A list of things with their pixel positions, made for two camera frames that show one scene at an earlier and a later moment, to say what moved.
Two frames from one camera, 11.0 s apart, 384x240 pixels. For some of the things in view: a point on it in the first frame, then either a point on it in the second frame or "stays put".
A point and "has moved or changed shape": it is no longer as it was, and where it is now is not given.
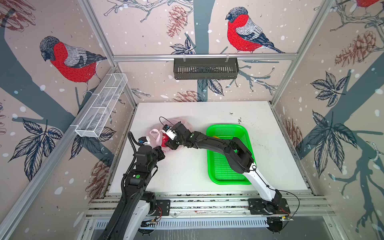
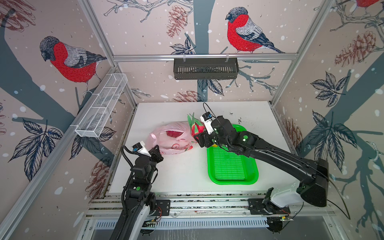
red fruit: x=165 y=139 to x=196 y=126
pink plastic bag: x=155 y=132 has moved or changed shape
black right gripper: x=173 y=144 to x=201 y=139
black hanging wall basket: x=206 y=68 stays put
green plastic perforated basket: x=219 y=171 stays put
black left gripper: x=158 y=150 stays put
